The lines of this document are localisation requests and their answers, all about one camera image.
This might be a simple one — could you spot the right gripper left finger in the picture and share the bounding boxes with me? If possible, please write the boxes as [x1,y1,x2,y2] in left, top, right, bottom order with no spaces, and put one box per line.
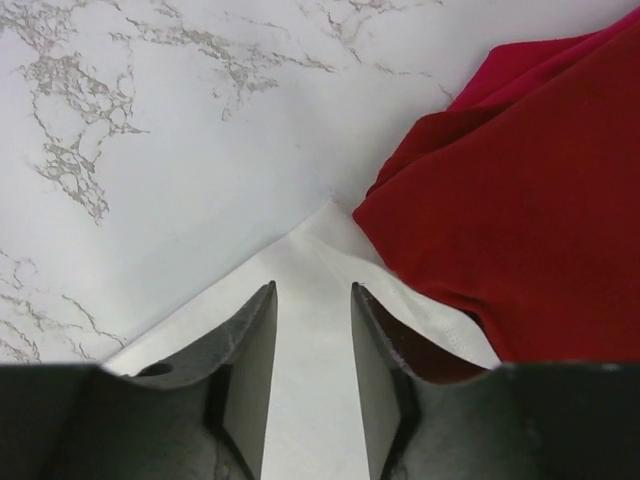
[1,283,277,479]

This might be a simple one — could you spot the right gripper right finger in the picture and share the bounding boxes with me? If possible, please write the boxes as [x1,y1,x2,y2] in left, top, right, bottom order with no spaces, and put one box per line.
[351,284,639,479]

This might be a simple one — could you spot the white t shirt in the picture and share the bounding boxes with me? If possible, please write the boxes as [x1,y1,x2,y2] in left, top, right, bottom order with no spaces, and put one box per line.
[107,202,499,479]

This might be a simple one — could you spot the folded red t shirt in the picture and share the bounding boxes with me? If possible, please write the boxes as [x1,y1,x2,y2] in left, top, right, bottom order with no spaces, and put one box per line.
[353,12,639,362]

